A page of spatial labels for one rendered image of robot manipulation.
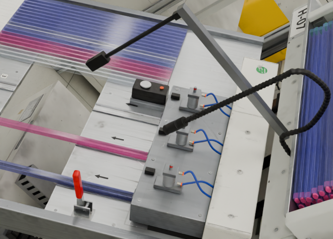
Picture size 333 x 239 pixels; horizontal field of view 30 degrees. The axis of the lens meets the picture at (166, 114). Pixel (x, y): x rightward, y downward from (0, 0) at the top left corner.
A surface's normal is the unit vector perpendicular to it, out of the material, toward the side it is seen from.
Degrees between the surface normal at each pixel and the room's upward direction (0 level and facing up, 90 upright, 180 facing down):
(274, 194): 90
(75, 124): 0
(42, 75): 0
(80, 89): 0
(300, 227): 90
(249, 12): 90
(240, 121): 45
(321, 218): 90
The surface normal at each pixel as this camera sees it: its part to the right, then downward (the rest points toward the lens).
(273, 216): -0.62, -0.67
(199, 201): 0.10, -0.73
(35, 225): -0.22, 0.64
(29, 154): 0.76, -0.36
